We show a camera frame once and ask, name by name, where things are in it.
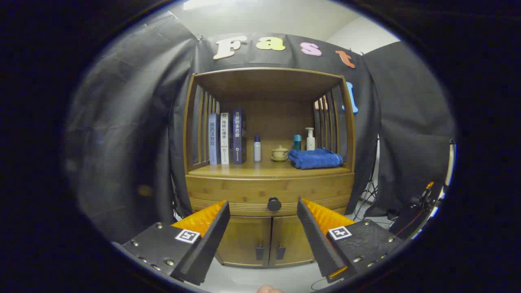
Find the black backdrop cloth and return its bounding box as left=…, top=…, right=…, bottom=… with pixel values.
left=65, top=10, right=456, bottom=245

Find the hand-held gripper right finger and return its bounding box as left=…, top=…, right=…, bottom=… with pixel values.
left=296, top=198, right=404, bottom=284

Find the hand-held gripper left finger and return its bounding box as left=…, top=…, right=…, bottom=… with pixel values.
left=112, top=199, right=231, bottom=286

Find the wooden cabinet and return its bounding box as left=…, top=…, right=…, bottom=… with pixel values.
left=182, top=67, right=357, bottom=268

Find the light blue book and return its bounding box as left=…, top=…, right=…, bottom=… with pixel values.
left=208, top=113, right=221, bottom=165

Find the white book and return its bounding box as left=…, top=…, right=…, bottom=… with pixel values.
left=220, top=112, right=230, bottom=165

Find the wooden cabinet door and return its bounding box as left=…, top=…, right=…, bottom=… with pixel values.
left=269, top=215, right=316, bottom=267
left=216, top=216, right=272, bottom=268

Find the folded blue towel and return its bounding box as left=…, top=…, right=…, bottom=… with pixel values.
left=288, top=148, right=343, bottom=170

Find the dark blue book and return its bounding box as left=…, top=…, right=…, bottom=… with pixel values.
left=229, top=108, right=247, bottom=165

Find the beige lidded teacup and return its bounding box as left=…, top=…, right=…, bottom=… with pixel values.
left=271, top=145, right=290, bottom=162

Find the black equipment with orange tip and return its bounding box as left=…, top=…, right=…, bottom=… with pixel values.
left=389, top=182, right=448, bottom=241

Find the wooden countertop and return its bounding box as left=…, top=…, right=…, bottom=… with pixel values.
left=188, top=138, right=351, bottom=178

